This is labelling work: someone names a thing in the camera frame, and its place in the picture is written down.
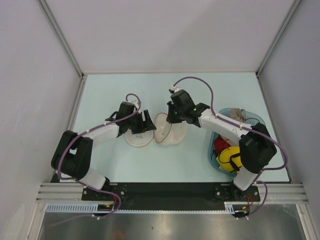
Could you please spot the white mesh laundry bag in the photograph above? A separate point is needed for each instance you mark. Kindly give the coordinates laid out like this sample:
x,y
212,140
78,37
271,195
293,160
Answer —
x,y
166,134

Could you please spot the red bra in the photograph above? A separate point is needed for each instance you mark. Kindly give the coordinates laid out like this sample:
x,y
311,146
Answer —
x,y
219,144

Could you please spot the beige bra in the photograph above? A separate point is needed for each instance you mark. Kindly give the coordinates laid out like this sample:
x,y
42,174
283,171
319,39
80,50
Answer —
x,y
238,114

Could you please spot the teal transparent plastic basin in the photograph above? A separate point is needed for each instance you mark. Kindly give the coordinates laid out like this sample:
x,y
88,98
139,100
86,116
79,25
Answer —
x,y
252,119

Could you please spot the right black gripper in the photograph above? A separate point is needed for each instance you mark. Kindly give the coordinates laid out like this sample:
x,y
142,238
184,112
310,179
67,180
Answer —
x,y
170,119

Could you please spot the white slotted cable duct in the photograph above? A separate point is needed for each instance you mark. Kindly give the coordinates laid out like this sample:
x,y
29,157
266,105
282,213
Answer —
x,y
96,208

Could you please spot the yellow black bra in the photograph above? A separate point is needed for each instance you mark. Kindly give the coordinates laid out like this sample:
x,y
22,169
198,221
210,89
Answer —
x,y
229,159

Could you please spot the aluminium frame rail front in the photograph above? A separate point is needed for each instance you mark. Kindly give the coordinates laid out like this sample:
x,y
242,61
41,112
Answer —
x,y
278,193

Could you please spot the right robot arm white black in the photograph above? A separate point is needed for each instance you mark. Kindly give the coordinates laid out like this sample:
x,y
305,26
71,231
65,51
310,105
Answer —
x,y
256,148

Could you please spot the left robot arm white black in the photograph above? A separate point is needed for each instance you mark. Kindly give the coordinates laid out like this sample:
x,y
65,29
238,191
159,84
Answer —
x,y
73,154

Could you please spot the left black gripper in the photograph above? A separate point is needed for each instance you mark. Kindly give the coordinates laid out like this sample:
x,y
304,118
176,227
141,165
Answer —
x,y
146,125

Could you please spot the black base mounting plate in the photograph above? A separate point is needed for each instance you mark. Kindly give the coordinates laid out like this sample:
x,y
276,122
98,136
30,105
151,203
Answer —
x,y
180,196

